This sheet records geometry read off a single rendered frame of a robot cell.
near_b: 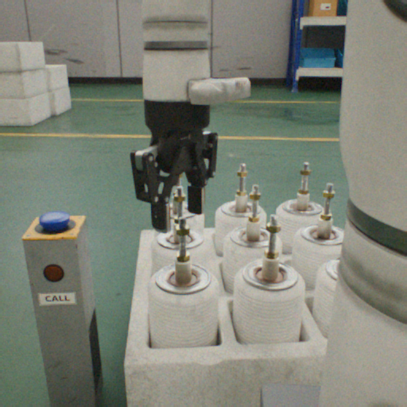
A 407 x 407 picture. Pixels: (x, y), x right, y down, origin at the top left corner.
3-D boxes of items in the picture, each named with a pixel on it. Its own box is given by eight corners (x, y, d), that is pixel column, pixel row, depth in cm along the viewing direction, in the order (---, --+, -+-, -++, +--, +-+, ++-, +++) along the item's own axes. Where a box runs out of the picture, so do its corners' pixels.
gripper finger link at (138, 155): (155, 135, 47) (159, 153, 48) (127, 153, 44) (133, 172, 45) (172, 137, 46) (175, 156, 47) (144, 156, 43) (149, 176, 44)
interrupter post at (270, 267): (267, 271, 58) (269, 250, 57) (281, 277, 57) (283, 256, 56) (257, 277, 57) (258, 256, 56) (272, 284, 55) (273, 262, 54)
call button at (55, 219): (67, 235, 55) (65, 221, 54) (36, 236, 55) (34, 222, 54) (73, 222, 59) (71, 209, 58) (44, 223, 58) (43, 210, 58)
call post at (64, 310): (97, 417, 65) (76, 239, 54) (52, 420, 64) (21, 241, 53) (103, 382, 71) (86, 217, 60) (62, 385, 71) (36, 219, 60)
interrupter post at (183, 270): (176, 287, 55) (176, 265, 53) (172, 277, 57) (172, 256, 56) (194, 284, 55) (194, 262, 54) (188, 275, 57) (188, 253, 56)
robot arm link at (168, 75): (208, 107, 39) (208, 38, 37) (124, 99, 46) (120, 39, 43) (254, 97, 46) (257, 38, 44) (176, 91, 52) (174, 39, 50)
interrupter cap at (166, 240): (147, 245, 66) (147, 241, 65) (172, 227, 72) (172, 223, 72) (189, 256, 62) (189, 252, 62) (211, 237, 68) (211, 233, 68)
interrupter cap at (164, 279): (163, 301, 52) (162, 296, 51) (149, 271, 58) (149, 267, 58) (219, 291, 54) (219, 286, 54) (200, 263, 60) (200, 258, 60)
